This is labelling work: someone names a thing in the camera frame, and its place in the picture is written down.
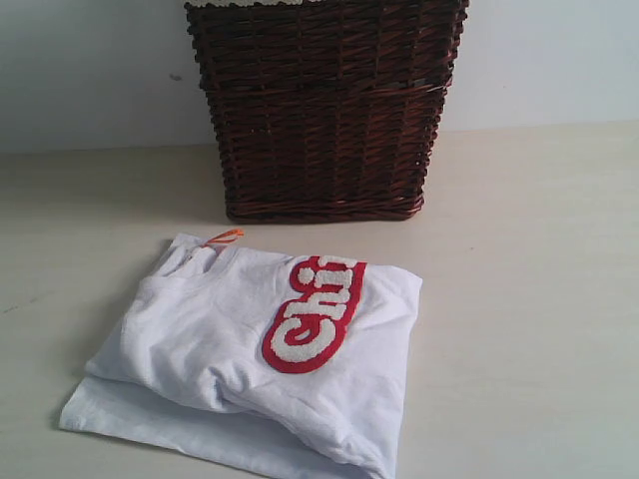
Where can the white t-shirt red lettering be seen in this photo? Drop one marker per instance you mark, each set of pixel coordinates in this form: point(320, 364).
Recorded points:
point(284, 366)

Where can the dark brown wicker basket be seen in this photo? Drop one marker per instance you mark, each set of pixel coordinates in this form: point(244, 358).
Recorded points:
point(327, 111)

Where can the white cloth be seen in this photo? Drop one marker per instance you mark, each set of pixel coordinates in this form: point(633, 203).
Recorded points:
point(241, 3)

